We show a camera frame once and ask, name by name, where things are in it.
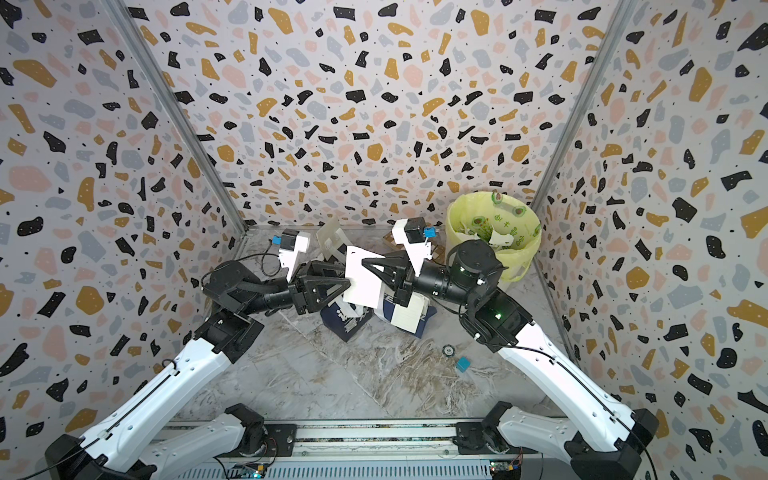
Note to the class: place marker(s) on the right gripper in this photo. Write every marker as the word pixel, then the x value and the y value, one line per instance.
pixel 405 277

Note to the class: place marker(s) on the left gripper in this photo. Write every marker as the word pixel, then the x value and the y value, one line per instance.
pixel 305 296

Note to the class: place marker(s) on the blue white bag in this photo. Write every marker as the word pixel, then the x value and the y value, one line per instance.
pixel 332 241
pixel 386 310

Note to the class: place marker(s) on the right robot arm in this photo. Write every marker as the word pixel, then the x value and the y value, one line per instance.
pixel 599 437

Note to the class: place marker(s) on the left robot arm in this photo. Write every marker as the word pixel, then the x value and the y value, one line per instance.
pixel 119 446

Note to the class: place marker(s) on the front navy bag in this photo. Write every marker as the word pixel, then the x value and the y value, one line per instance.
pixel 344 319

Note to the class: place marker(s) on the white trash bin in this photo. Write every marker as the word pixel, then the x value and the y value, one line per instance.
pixel 512 275

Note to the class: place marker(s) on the small teal block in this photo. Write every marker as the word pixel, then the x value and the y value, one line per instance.
pixel 463 364

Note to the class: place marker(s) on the yellow-green bin liner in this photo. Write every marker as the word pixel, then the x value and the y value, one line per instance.
pixel 507 225

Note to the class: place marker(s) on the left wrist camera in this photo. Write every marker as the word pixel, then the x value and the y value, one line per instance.
pixel 291 244

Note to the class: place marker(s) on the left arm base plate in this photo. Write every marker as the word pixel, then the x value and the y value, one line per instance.
pixel 270 441

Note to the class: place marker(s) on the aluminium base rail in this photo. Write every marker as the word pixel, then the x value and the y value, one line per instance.
pixel 402 449

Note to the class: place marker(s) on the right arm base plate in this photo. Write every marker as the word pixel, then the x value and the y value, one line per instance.
pixel 472 438

